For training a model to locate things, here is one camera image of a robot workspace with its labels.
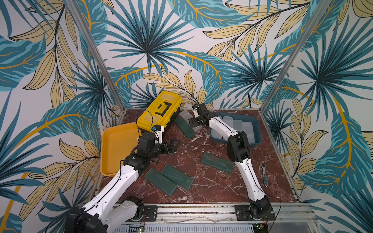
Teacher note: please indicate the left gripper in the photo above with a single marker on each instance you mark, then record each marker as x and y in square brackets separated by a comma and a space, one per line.
[167, 150]

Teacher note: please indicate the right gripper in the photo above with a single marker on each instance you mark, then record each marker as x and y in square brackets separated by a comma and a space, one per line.
[200, 115]

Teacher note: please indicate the clear ribbed case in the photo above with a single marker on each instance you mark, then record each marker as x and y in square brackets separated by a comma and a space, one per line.
[216, 134]

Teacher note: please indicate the clear rectangular case front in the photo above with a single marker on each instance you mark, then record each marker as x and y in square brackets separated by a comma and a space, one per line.
[238, 125]

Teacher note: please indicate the clear case stack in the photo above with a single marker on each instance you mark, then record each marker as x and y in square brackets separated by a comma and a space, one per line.
[247, 127]

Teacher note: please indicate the green pencil case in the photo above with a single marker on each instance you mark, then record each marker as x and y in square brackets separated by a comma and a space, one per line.
[184, 127]
[178, 177]
[161, 182]
[217, 162]

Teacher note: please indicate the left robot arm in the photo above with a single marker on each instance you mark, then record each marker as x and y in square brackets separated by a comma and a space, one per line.
[99, 215]

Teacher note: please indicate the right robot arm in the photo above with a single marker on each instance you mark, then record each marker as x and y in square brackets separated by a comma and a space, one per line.
[238, 151]

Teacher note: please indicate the yellow black toolbox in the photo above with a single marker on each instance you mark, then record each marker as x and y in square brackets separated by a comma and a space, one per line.
[162, 111]

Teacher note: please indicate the teal plastic tray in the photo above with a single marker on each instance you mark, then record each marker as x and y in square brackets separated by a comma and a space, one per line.
[244, 118]

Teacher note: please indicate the yellow plastic tray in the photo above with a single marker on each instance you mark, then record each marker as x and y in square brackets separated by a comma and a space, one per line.
[117, 144]

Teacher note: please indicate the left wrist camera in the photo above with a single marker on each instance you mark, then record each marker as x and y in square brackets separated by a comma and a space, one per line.
[158, 131]

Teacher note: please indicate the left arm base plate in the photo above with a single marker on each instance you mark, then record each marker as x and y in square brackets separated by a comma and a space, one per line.
[146, 213]

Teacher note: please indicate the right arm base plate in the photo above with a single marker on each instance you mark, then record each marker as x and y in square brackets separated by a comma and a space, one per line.
[248, 212]

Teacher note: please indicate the aluminium front rail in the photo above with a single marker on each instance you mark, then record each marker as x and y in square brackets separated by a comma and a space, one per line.
[222, 212]

